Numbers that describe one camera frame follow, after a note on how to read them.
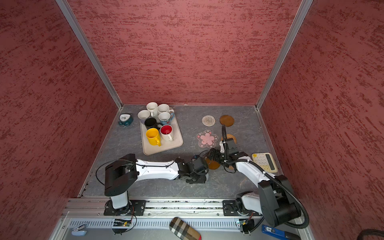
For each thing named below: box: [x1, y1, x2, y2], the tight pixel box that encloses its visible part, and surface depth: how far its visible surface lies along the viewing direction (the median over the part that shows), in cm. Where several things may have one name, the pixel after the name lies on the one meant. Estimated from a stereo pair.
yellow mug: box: [146, 127, 162, 147], surface depth 96 cm
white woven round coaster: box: [201, 115, 216, 127], surface depth 112 cm
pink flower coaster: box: [196, 129, 219, 149], surface depth 103 cm
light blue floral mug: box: [158, 112, 175, 125], surface depth 103 cm
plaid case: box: [169, 217, 202, 240], surface depth 68 cm
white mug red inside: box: [159, 124, 173, 142], surface depth 99 cm
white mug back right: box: [157, 103, 170, 115], surface depth 111 cm
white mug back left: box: [137, 109, 151, 124], surface depth 108 cm
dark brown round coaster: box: [219, 115, 235, 127], surface depth 116 cm
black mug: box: [144, 117, 161, 130], surface depth 102 cm
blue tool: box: [261, 224, 302, 240], surface depth 67 cm
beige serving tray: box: [139, 116, 184, 156], surface depth 100 cm
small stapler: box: [71, 222, 88, 236], surface depth 68 cm
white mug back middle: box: [146, 101, 159, 117], surface depth 111 cm
